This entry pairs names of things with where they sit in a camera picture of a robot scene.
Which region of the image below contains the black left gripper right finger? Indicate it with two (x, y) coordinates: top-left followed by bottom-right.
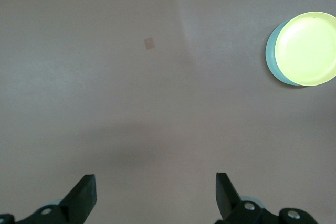
(215, 173), (318, 224)

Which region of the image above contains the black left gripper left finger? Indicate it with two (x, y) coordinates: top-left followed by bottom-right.
(0, 174), (98, 224)

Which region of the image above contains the pale green round plate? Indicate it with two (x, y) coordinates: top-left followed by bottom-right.
(265, 20), (302, 88)

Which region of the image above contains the yellow round plate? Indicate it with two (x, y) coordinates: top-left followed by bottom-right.
(274, 11), (336, 87)

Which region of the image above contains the small brown tape patch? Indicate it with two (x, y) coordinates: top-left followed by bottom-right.
(143, 37), (156, 51)

